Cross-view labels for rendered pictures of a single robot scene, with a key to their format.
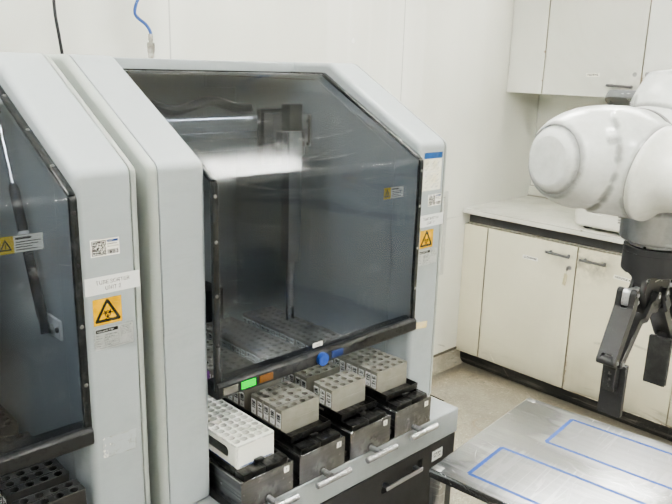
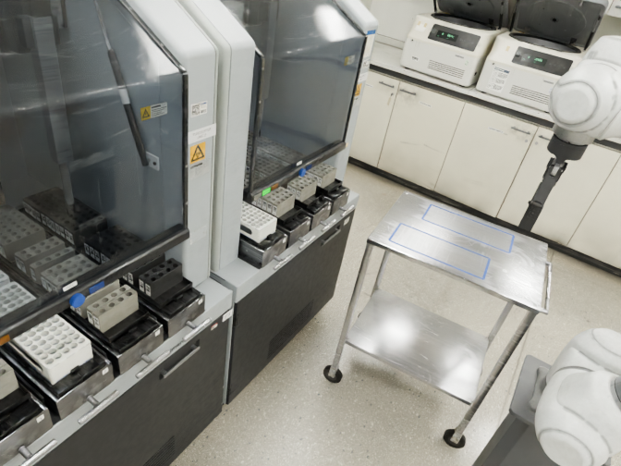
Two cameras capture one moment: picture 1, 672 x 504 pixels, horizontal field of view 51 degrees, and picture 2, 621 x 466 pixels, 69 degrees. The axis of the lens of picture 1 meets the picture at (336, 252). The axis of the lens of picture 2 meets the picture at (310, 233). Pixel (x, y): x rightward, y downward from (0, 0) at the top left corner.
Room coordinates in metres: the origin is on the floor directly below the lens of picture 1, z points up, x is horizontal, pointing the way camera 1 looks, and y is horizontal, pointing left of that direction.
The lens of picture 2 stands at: (0.10, 0.43, 1.71)
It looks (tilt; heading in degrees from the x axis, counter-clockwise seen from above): 35 degrees down; 341
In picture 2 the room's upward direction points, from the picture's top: 11 degrees clockwise
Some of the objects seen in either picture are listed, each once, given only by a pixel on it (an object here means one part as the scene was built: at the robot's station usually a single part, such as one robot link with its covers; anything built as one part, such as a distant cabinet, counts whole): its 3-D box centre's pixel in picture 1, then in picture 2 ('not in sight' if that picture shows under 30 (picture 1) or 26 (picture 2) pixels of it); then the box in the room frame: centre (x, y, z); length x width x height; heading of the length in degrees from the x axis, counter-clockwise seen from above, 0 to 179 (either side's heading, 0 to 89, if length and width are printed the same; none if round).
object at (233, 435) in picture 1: (215, 425); (234, 214); (1.41, 0.26, 0.83); 0.30 x 0.10 x 0.06; 44
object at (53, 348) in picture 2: not in sight; (32, 330); (0.92, 0.76, 0.83); 0.30 x 0.10 x 0.06; 44
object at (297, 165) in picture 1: (260, 206); (256, 63); (1.67, 0.18, 1.28); 0.61 x 0.51 x 0.63; 134
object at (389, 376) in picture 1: (389, 376); (326, 177); (1.66, -0.14, 0.85); 0.12 x 0.02 x 0.06; 133
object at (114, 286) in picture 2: not in sight; (98, 298); (1.00, 0.63, 0.85); 0.12 x 0.02 x 0.06; 134
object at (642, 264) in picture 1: (650, 277); (561, 156); (0.87, -0.40, 1.36); 0.08 x 0.07 x 0.09; 134
